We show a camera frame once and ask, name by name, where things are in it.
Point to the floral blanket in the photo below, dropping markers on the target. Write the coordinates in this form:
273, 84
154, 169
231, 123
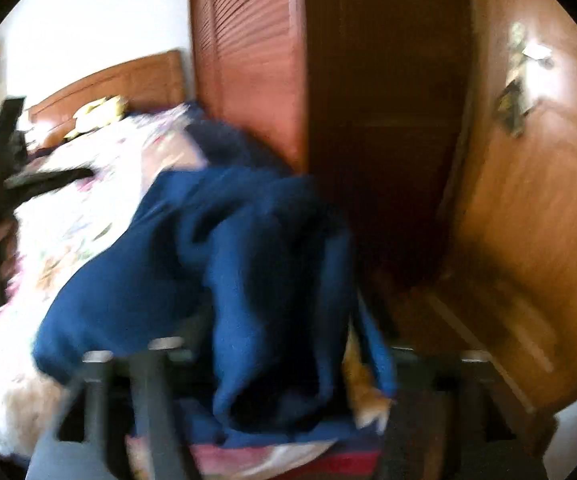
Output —
78, 230

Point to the hanging door ornament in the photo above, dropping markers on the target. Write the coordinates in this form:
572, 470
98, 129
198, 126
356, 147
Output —
515, 95

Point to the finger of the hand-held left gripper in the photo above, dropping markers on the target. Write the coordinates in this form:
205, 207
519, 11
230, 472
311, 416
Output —
7, 130
48, 180

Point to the red striped cloth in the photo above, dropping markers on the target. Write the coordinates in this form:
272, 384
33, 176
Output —
318, 462

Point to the yellow plush toy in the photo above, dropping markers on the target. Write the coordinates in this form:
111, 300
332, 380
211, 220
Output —
98, 112

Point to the blue blazer jacket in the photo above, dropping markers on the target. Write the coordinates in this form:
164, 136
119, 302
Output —
248, 270

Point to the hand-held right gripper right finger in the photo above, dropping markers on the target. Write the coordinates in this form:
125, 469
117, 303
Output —
468, 410

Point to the wooden door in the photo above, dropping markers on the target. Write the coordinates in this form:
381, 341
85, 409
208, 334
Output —
533, 260

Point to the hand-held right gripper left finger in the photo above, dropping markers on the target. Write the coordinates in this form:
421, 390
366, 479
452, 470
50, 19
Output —
143, 400

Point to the wooden bed headboard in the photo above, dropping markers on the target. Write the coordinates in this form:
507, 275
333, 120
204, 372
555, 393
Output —
133, 80

